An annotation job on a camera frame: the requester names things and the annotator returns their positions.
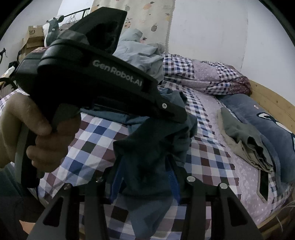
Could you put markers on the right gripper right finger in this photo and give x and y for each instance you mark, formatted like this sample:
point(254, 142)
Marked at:
point(229, 218)

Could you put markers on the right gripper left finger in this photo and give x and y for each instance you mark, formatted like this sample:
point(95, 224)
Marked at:
point(60, 219)

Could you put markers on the dark teal shirt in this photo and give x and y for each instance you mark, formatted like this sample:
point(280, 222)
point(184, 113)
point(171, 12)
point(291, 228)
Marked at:
point(139, 173)

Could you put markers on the black clothes rack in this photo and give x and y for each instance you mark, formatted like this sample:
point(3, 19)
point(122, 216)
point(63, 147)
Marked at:
point(75, 16)

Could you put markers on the person's left hand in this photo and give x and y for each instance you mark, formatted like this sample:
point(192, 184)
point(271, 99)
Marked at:
point(50, 148)

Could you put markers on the plaid bed sheet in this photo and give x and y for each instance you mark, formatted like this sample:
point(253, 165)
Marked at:
point(208, 158)

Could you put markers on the cardboard box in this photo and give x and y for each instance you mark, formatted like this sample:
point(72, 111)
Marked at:
point(33, 39)

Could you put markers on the wooden headboard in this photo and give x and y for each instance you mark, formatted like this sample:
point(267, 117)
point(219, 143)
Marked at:
point(280, 225)

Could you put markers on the light grey-green jacket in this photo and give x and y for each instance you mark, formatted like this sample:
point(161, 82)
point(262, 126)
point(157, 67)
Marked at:
point(146, 57)

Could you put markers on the beige folded garment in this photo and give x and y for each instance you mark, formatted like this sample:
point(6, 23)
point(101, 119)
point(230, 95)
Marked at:
point(232, 145)

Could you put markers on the olive green folded garment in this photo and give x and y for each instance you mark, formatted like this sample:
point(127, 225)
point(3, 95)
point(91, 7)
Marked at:
point(244, 136)

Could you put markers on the pineapple print curtain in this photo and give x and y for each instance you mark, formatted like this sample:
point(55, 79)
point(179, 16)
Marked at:
point(152, 18)

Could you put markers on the blue cartoon pillow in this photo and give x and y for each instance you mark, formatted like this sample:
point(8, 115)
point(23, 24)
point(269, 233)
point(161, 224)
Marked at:
point(279, 139)

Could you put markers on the folded plaid quilt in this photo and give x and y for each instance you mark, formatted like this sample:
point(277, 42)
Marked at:
point(212, 78)

